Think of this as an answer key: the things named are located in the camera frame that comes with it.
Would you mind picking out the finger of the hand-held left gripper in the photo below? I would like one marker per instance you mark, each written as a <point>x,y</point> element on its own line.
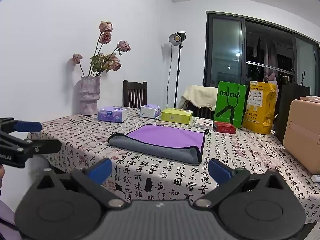
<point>27,126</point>
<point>45,147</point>

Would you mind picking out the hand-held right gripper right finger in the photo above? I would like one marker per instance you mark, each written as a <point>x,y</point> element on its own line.
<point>220,171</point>

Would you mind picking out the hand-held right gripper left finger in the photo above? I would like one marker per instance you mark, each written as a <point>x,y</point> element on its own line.
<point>100,171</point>

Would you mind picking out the purple and grey towel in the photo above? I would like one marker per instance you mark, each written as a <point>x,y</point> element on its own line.
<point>165,137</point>

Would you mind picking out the red box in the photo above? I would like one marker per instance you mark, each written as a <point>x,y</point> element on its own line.
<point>224,127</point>

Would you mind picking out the white flat box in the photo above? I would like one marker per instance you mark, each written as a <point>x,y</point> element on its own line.
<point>203,124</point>

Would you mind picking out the dark chair under cloth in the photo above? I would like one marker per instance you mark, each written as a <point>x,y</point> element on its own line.
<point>203,112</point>

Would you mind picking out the pink speckled ceramic vase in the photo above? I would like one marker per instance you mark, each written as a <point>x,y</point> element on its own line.
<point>88,97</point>

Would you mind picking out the green paper bag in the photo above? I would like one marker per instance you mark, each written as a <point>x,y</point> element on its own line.
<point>231,105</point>

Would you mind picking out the yellow-green box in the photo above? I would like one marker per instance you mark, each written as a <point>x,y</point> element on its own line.
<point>176,116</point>

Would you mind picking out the yellow paper bag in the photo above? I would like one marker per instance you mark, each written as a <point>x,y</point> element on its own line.
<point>258,110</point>

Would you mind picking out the white and purple tissue pack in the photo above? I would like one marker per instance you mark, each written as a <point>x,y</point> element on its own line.
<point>150,111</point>

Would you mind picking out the cream cloth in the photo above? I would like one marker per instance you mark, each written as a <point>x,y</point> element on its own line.
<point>198,95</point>

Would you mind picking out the dark wooden chair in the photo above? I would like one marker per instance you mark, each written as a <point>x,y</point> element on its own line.
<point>135,95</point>

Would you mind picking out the beige hard case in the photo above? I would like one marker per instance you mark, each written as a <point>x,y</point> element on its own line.
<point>303,135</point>

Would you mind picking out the black paper bag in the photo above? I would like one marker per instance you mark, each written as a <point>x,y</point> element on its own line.
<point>291,110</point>

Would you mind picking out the small white object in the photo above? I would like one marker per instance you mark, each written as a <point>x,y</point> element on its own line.
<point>316,178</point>

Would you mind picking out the dried pink roses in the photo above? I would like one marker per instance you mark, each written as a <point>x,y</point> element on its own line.
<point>105,62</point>

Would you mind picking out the pink item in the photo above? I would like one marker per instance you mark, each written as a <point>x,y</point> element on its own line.
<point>311,99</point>

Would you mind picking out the dark framed glass door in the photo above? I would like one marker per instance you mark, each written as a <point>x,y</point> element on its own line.
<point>226,52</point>

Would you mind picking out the hanging clothes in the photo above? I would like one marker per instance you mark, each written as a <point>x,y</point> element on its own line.
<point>271,55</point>

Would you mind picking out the studio light on stand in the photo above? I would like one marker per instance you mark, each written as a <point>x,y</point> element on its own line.
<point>177,38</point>

